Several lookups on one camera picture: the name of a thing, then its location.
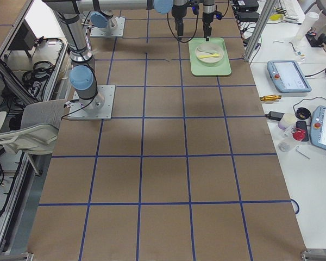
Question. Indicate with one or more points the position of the beige round plate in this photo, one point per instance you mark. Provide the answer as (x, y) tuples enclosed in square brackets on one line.
[(209, 53)]

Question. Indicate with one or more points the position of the yellow plastic fork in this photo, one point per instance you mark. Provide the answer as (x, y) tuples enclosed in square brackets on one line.
[(215, 55)]

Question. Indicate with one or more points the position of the black computer box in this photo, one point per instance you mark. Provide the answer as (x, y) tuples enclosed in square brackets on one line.
[(245, 5)]

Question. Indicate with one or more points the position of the light green tray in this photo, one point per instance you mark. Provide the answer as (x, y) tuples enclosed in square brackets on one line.
[(198, 68)]

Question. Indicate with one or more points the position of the yellow tape roll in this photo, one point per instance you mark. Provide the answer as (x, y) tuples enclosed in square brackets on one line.
[(276, 17)]

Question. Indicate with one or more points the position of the white keyboard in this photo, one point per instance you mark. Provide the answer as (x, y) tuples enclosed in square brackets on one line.
[(289, 10)]

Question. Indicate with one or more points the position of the upper teach pendant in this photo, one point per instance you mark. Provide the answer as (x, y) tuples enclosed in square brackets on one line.
[(287, 76)]

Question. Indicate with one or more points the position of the teach pendant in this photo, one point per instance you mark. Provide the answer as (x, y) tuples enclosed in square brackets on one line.
[(287, 76), (318, 127)]

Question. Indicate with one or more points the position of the gold cylindrical tool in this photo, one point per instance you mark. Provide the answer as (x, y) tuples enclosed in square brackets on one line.
[(270, 98)]

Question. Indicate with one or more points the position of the white paper roll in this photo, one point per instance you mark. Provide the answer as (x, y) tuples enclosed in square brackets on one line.
[(309, 21)]

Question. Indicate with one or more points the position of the black power adapter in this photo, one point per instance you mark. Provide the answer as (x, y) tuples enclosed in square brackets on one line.
[(274, 115)]

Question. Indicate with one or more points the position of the white lavender cup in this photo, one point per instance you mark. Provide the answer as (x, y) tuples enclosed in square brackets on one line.
[(287, 120)]

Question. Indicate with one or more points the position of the black round dish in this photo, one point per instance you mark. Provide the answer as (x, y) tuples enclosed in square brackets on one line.
[(302, 113)]

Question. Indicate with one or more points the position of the black smartphone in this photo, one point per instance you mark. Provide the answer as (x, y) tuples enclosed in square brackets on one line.
[(303, 126)]

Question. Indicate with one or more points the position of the red round object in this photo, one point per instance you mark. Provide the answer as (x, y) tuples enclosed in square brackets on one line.
[(298, 134)]

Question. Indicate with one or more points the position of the silver allen key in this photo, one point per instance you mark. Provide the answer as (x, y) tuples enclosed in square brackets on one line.
[(301, 153)]

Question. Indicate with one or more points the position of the lower teach pendant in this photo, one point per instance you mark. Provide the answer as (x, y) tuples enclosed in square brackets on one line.
[(318, 127)]

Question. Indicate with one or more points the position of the grey office chair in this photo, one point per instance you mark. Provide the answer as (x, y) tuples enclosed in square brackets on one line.
[(38, 132)]

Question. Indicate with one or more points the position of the aluminium frame post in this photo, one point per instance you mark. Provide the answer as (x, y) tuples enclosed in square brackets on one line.
[(260, 25)]

